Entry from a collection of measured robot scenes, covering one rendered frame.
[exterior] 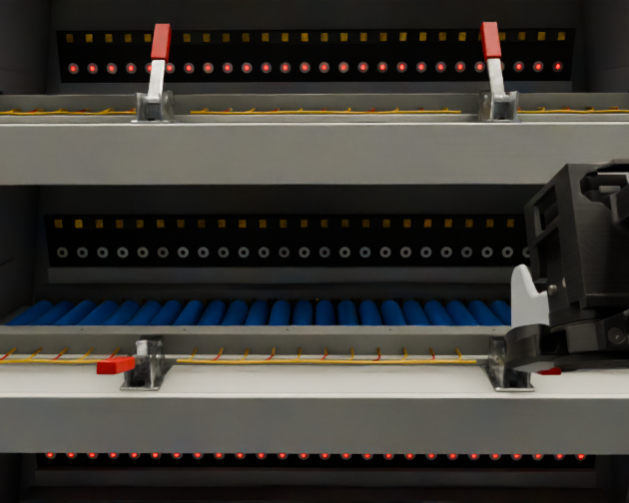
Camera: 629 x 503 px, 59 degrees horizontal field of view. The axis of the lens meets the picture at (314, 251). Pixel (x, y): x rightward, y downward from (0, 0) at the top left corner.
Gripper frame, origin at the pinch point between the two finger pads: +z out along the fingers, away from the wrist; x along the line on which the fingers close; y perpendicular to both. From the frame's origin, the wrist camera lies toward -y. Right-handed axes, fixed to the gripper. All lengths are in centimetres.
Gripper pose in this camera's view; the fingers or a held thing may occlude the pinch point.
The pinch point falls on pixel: (543, 364)
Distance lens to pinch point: 38.0
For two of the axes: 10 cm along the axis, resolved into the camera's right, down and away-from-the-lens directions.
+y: 0.0, -9.6, 2.8
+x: -10.0, 0.0, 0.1
